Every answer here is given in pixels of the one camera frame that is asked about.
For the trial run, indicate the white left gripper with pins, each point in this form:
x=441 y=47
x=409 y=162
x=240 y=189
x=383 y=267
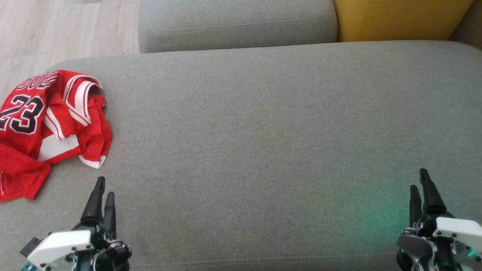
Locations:
x=60 y=244

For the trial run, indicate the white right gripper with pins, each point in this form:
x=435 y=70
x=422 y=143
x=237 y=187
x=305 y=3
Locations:
x=455 y=229

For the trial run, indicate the red basketball jersey number 23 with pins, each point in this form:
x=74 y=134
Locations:
x=22 y=150

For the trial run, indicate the grey fabric sofa seat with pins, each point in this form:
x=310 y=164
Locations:
x=256 y=150

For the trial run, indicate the yellow cushion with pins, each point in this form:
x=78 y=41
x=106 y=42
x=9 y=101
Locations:
x=395 y=19

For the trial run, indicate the grey sofa back cushion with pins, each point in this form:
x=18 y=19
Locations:
x=237 y=22

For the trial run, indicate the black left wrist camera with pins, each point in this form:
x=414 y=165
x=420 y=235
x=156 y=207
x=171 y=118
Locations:
x=30 y=246

